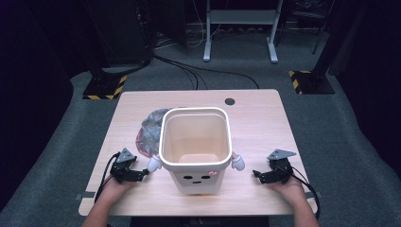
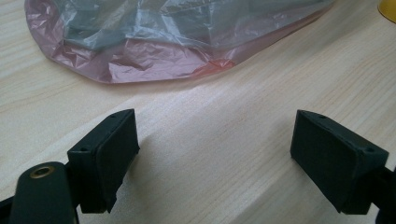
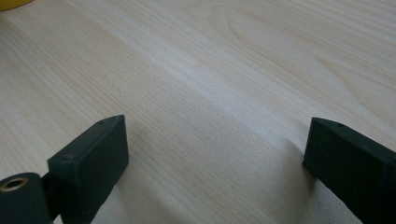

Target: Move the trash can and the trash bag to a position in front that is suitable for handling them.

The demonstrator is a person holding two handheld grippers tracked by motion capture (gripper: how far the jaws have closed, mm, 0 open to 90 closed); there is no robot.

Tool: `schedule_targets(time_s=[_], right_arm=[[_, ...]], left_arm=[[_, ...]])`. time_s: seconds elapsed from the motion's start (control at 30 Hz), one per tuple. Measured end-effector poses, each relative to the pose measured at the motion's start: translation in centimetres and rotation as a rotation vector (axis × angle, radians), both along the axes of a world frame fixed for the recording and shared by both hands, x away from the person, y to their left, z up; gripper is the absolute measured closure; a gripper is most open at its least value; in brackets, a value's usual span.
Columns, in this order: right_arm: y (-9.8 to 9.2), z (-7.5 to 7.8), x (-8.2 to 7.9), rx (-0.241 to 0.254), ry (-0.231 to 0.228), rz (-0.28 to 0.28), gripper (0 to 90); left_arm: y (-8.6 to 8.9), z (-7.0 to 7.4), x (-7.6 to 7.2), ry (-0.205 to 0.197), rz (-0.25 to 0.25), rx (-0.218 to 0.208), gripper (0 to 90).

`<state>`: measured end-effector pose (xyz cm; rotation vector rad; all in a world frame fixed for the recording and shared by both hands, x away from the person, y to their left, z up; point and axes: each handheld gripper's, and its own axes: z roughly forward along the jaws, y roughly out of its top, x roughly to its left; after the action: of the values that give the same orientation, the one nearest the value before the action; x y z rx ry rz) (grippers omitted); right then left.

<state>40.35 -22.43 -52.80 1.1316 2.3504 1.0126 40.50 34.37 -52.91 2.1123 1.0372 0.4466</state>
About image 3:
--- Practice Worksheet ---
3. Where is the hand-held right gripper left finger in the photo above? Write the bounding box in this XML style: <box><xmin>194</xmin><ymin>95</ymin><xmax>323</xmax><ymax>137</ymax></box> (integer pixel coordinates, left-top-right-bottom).
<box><xmin>47</xmin><ymin>114</ymin><xmax>130</xmax><ymax>224</ymax></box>

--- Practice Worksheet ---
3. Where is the white face trash bin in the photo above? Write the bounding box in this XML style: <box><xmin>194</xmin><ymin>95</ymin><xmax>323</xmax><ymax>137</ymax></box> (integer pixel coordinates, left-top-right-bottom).
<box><xmin>0</xmin><ymin>0</ymin><xmax>34</xmax><ymax>12</ymax></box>

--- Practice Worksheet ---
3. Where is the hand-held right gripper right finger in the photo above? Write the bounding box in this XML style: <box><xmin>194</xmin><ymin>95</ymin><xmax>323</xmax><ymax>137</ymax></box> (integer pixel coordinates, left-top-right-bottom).
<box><xmin>302</xmin><ymin>117</ymin><xmax>396</xmax><ymax>224</ymax></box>

